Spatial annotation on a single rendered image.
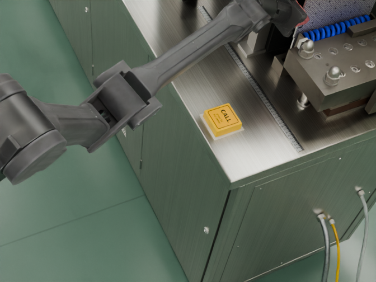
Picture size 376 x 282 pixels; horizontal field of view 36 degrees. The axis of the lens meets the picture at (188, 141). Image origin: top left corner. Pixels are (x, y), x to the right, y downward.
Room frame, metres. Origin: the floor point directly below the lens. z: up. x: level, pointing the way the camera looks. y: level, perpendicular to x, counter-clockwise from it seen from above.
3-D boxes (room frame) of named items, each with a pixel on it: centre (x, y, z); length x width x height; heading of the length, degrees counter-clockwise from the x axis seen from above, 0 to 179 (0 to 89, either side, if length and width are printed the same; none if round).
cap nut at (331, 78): (0.97, -0.30, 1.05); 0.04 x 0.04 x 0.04
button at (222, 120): (0.89, -0.07, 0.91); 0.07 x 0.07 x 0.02; 34
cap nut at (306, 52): (1.05, -0.24, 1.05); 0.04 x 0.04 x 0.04
